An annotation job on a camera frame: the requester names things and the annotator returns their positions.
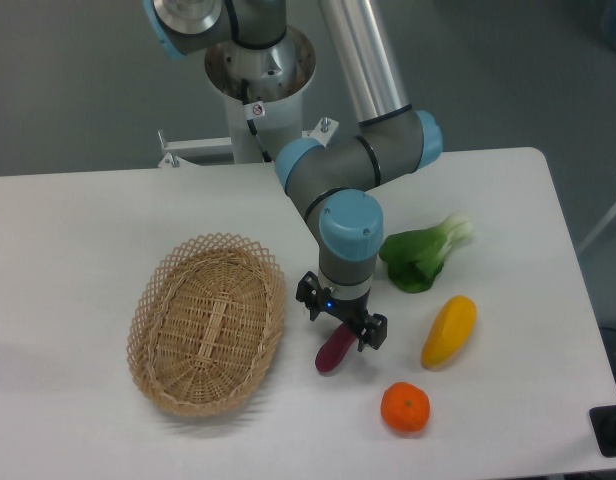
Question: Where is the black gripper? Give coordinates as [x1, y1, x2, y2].
[296, 271, 388, 352]

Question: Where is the purple sweet potato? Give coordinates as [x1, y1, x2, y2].
[315, 323, 356, 374]

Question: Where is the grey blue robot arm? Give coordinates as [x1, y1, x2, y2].
[143, 1, 443, 348]

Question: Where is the green bok choy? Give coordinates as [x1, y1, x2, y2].
[379, 212, 474, 294]

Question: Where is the yellow mango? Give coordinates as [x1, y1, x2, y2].
[420, 295, 477, 369]

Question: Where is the orange tangerine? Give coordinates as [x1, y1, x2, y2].
[380, 382, 431, 434]

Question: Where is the woven wicker basket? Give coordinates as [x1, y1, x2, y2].
[127, 233, 286, 418]

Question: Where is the black device at table edge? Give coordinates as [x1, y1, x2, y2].
[589, 405, 616, 458]

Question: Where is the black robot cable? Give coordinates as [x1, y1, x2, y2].
[239, 78, 273, 164]

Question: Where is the white metal base frame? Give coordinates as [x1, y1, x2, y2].
[157, 116, 340, 168]

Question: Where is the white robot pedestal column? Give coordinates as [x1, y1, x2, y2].
[205, 26, 316, 161]

